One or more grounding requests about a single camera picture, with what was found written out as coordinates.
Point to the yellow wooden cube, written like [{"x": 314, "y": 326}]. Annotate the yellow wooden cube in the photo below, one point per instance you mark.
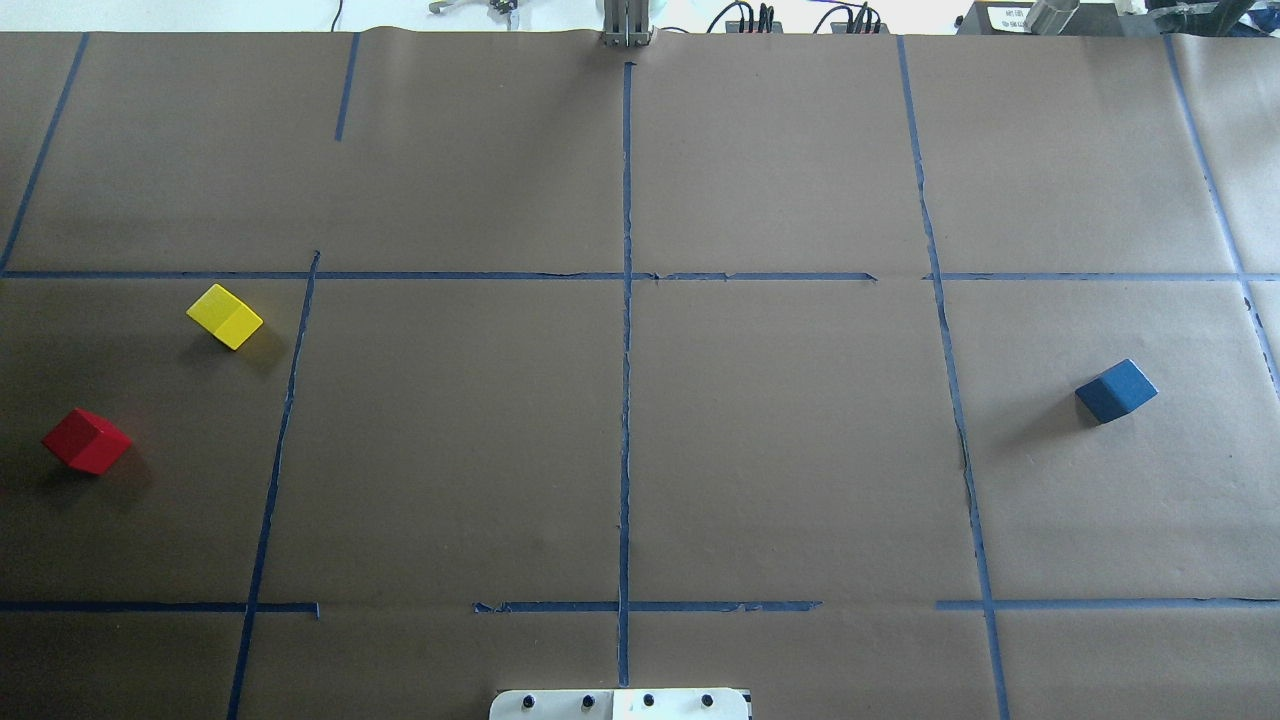
[{"x": 225, "y": 317}]

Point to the blue wooden cube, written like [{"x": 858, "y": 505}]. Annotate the blue wooden cube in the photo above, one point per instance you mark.
[{"x": 1117, "y": 392}]

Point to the red wooden cube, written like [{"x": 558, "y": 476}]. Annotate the red wooden cube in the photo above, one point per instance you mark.
[{"x": 87, "y": 442}]

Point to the orange black connector block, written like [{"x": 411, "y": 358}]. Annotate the orange black connector block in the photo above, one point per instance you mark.
[{"x": 746, "y": 18}]

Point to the black metal box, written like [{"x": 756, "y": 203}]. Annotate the black metal box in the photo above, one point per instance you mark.
[{"x": 1057, "y": 18}]

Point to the aluminium frame post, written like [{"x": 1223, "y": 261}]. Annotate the aluminium frame post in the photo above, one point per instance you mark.
[{"x": 627, "y": 23}]

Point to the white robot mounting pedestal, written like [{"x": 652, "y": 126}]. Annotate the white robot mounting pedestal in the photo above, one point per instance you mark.
[{"x": 623, "y": 703}]

